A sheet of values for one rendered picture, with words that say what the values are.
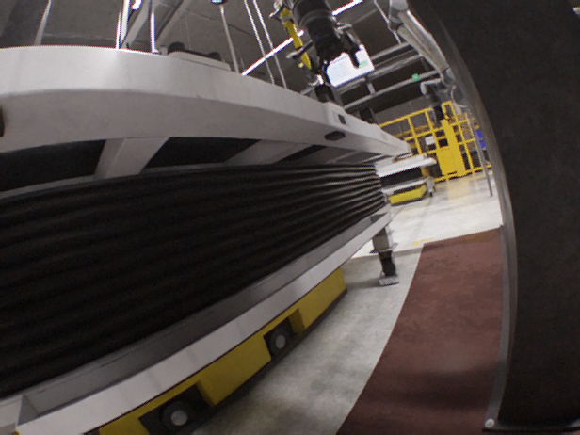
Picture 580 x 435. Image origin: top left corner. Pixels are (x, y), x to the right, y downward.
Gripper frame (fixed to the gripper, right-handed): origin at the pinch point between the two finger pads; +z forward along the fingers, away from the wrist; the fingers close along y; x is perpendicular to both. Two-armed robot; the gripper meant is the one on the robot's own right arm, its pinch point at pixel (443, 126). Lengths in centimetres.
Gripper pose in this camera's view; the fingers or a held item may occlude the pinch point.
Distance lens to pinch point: 207.4
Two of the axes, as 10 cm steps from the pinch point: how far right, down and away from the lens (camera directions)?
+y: 6.5, -1.7, -7.4
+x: 7.0, -2.2, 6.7
